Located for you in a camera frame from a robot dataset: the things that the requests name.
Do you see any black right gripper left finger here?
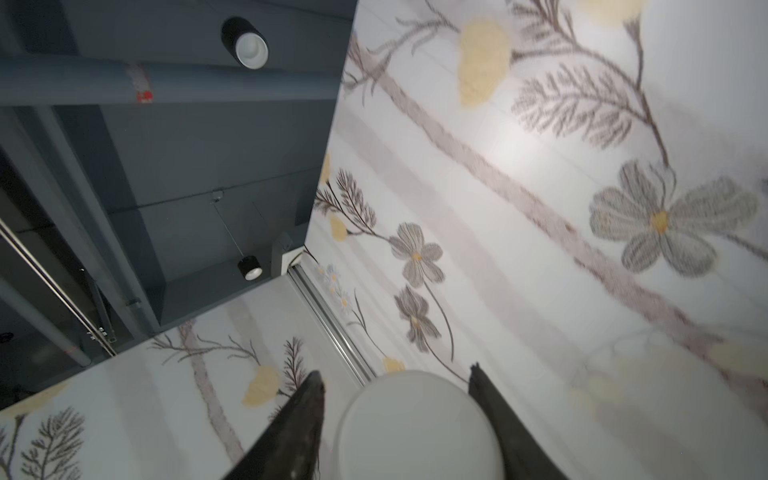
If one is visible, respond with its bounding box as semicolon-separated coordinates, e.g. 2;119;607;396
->
225;370;325;480

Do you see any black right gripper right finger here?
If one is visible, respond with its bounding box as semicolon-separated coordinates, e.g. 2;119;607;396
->
468;363;567;480

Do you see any clear bottle green cap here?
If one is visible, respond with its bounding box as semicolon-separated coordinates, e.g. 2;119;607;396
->
332;371;505;480

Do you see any black ceiling spotlight far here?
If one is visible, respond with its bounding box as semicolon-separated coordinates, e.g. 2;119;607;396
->
237;255;263;281

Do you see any black ceiling spotlight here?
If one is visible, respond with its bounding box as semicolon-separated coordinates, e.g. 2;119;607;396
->
221;17;269;70
237;255;263;281

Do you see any black ceiling spotlight near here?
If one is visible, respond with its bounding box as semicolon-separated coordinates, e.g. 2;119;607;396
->
221;17;269;70

